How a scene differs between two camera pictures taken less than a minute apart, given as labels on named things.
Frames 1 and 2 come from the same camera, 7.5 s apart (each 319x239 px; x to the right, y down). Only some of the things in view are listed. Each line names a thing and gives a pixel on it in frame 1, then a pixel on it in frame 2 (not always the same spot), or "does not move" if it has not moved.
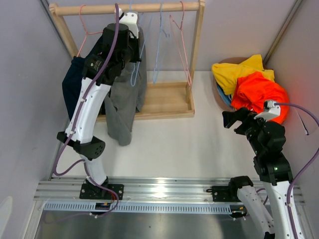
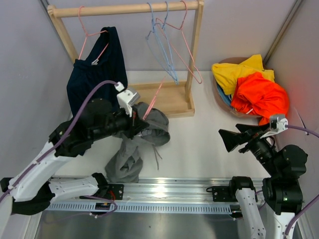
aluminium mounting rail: [142, 190] does not move
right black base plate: [226, 193] does not move
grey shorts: [127, 95] to [125, 165]
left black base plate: [87, 191] does not move
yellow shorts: [227, 75] does not move
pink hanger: [114, 9] to [154, 97]
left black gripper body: [133, 44] to [127, 130]
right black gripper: [246, 116] to [232, 139]
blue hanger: [130, 5] to [157, 50]
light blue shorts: [227, 98] does not move
